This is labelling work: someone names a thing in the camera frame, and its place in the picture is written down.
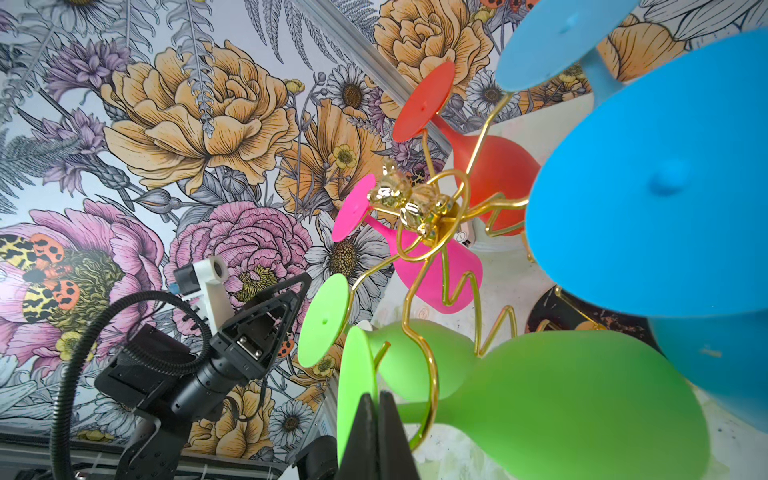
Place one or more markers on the green wine glass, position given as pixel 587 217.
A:
pixel 404 367
pixel 576 405

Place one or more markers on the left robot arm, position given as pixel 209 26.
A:
pixel 169 388

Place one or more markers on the left aluminium corner post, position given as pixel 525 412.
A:
pixel 358 48

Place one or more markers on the blue wine glass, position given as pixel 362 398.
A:
pixel 655 205
pixel 558 34

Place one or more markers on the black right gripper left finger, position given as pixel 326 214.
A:
pixel 360 458

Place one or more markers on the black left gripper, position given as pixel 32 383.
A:
pixel 248 345

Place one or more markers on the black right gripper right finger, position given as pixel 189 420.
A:
pixel 394 458

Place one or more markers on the pink wine glass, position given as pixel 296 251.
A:
pixel 356 210

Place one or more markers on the gold wine glass rack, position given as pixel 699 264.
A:
pixel 422 237

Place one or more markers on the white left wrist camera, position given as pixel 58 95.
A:
pixel 205 280

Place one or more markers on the red wine glass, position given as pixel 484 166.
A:
pixel 502 166

